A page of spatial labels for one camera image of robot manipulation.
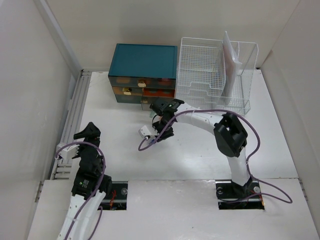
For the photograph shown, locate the teal desktop drawer cabinet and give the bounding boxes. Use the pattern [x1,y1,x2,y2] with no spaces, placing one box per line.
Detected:
[108,43,178,109]

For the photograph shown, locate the clear mesh zipper pouch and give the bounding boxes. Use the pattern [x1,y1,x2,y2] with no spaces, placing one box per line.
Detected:
[222,31,242,100]

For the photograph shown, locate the clear staples box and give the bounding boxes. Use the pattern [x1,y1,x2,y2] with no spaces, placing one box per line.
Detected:
[148,139,155,145]

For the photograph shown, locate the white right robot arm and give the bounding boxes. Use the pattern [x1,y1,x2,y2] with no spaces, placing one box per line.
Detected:
[150,98,250,197]

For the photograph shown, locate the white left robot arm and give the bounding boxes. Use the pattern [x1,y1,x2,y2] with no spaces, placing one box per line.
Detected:
[54,122,112,240]

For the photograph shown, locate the clear acrylic file holder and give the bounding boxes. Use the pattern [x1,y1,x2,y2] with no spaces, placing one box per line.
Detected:
[216,41,259,116]

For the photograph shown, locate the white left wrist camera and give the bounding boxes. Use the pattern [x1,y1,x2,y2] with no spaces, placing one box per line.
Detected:
[54,142,79,162]

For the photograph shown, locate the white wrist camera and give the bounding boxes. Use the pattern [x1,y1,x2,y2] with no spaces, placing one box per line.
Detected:
[54,142,79,162]
[138,125,159,139]

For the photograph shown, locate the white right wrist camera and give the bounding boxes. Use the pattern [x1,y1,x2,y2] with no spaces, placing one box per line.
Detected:
[138,125,159,139]

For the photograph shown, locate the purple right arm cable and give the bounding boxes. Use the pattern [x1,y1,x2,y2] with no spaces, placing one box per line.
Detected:
[138,109,293,205]

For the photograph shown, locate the aluminium rail frame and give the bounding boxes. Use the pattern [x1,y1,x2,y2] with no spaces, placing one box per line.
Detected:
[49,69,92,180]

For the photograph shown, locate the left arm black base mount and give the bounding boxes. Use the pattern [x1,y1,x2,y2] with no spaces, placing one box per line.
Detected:
[100,181,129,211]

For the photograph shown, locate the white wire mesh file tray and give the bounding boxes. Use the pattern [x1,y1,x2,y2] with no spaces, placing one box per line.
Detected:
[175,37,226,110]

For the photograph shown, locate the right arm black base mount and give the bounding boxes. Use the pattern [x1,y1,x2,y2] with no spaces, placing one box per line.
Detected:
[215,178,265,210]

